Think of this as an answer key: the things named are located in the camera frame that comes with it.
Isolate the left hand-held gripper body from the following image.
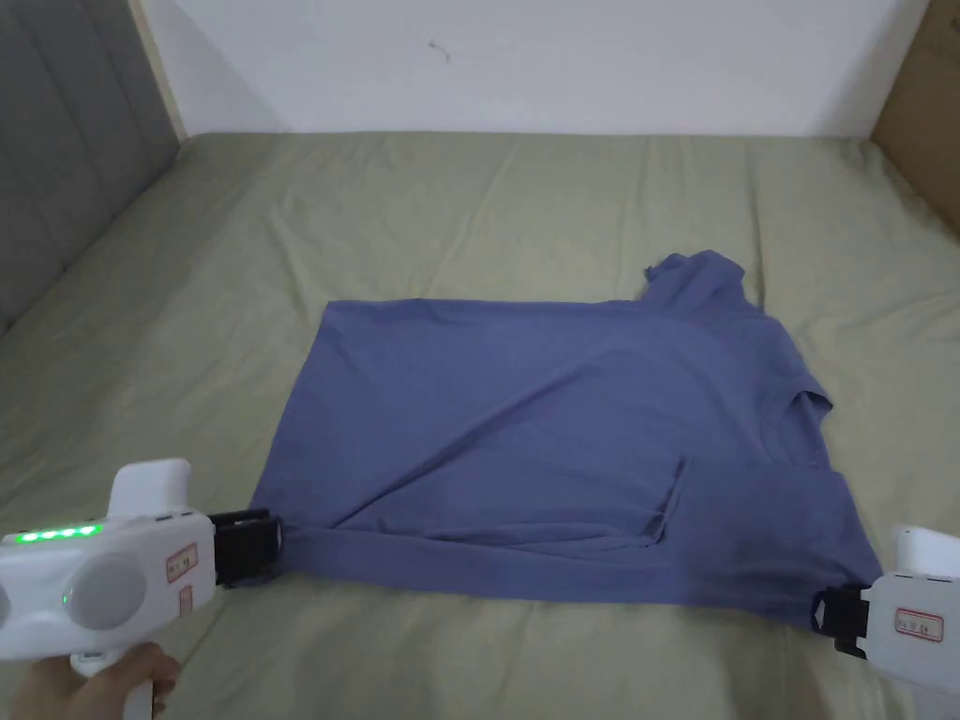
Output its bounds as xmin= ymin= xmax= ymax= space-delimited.
xmin=0 ymin=460 xmax=260 ymax=720

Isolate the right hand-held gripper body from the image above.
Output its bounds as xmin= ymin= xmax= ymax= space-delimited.
xmin=829 ymin=524 xmax=960 ymax=720

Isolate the blue shirt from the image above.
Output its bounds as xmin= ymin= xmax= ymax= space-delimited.
xmin=247 ymin=250 xmax=883 ymax=610

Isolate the person's left hand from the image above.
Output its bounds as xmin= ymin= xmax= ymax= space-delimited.
xmin=0 ymin=641 xmax=182 ymax=720

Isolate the bed with pale green sheet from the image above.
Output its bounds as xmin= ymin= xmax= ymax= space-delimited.
xmin=0 ymin=132 xmax=960 ymax=720

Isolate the grey padded headboard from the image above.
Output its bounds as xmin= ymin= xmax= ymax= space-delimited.
xmin=0 ymin=0 xmax=181 ymax=336

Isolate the brown cardboard carton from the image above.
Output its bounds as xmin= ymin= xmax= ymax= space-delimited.
xmin=869 ymin=0 xmax=960 ymax=243

